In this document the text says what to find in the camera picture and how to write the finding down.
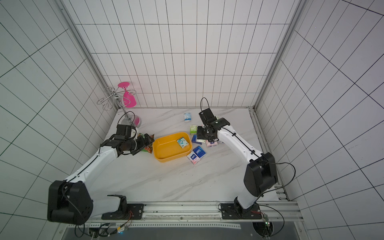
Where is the dark blue tissue pack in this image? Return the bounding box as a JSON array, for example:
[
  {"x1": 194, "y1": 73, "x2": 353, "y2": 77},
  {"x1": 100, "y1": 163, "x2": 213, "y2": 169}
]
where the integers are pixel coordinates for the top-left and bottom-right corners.
[
  {"x1": 193, "y1": 146, "x2": 206, "y2": 159},
  {"x1": 192, "y1": 135, "x2": 202, "y2": 145}
]

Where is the dark blue tissue pack front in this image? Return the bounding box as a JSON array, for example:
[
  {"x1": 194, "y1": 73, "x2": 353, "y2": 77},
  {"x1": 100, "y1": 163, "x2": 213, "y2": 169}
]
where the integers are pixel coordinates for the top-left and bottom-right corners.
[{"x1": 193, "y1": 146, "x2": 206, "y2": 159}]

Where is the yellow plastic storage box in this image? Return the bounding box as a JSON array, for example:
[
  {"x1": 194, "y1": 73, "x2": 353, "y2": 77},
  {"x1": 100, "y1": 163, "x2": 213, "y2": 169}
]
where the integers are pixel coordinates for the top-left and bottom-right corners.
[{"x1": 153, "y1": 132, "x2": 193, "y2": 163}]

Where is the pink white tissue pack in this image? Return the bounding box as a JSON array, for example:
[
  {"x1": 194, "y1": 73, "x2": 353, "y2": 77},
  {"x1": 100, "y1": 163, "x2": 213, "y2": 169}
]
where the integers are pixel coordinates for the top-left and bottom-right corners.
[{"x1": 187, "y1": 151, "x2": 201, "y2": 165}]

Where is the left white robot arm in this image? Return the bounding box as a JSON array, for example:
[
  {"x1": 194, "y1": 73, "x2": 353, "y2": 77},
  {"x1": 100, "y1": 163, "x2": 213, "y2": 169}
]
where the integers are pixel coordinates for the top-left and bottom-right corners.
[{"x1": 47, "y1": 125, "x2": 155, "y2": 226}]

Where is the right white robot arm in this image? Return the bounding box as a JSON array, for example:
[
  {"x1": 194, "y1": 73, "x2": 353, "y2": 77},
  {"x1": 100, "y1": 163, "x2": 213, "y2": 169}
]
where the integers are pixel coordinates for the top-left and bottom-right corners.
[{"x1": 197, "y1": 118, "x2": 278, "y2": 219}]

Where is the green red chips bag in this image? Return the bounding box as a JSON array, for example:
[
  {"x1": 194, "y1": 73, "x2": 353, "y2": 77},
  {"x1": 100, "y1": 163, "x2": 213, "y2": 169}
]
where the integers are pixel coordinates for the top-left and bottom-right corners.
[{"x1": 141, "y1": 135, "x2": 155, "y2": 154}]

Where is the green tissue pack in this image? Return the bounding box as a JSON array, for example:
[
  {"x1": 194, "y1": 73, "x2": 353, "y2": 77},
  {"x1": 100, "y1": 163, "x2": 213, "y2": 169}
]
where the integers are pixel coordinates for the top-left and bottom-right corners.
[{"x1": 190, "y1": 125, "x2": 198, "y2": 135}]

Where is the light blue tissue pack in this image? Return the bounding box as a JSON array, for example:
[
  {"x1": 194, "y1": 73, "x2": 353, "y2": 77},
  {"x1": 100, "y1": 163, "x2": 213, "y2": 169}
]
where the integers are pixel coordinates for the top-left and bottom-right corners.
[{"x1": 184, "y1": 113, "x2": 192, "y2": 123}]

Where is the pink wine glass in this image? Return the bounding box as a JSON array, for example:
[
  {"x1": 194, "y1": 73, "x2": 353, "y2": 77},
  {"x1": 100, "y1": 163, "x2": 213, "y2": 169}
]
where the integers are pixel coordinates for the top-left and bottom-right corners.
[{"x1": 118, "y1": 82, "x2": 137, "y2": 108}]

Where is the chrome glass rack stand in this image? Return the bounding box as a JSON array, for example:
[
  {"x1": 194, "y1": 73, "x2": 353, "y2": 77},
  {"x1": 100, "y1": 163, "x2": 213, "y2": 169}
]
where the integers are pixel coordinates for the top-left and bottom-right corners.
[{"x1": 97, "y1": 87, "x2": 142, "y2": 128}]

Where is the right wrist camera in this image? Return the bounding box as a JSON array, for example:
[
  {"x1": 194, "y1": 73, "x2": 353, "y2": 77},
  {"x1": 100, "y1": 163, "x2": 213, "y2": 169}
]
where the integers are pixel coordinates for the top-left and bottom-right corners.
[{"x1": 199, "y1": 108, "x2": 217, "y2": 126}]

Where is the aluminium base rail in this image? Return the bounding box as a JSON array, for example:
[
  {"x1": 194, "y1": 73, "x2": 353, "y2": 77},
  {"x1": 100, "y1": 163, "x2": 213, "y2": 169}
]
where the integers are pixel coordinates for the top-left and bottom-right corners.
[{"x1": 85, "y1": 202, "x2": 304, "y2": 230}]

